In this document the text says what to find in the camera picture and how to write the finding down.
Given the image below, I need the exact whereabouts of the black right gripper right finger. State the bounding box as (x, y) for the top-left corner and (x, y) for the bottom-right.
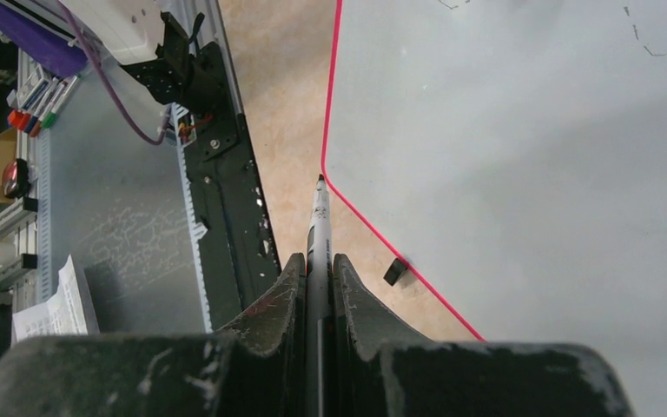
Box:
(333, 254), (633, 416)

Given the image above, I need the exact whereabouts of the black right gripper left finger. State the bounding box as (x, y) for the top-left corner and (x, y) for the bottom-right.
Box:
(0, 254), (305, 416)

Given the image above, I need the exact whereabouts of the white whiteboard marker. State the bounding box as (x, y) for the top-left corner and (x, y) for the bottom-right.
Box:
(306, 175), (332, 416)

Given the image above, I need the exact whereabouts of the pink framed whiteboard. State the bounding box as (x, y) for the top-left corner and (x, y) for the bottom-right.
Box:
(321, 1), (667, 416)

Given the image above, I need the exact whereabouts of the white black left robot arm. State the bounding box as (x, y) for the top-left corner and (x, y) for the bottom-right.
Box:
(0, 1), (219, 112)

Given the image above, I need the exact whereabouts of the black whiteboard clip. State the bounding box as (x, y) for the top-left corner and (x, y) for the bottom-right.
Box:
(383, 258), (409, 287)

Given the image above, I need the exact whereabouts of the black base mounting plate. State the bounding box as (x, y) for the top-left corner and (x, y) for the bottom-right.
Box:
(122, 41), (283, 332)

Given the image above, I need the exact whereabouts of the white paper sheet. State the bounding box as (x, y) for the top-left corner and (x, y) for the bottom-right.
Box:
(12, 255), (100, 343)

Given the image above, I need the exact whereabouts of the red black emergency button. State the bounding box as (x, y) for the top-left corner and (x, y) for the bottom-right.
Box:
(2, 158), (31, 199)

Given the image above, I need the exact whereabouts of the set of coloured markers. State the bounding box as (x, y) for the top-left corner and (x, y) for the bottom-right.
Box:
(7, 73), (83, 138)

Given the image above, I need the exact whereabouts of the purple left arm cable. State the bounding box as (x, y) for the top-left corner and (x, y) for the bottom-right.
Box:
(56, 0), (174, 147)

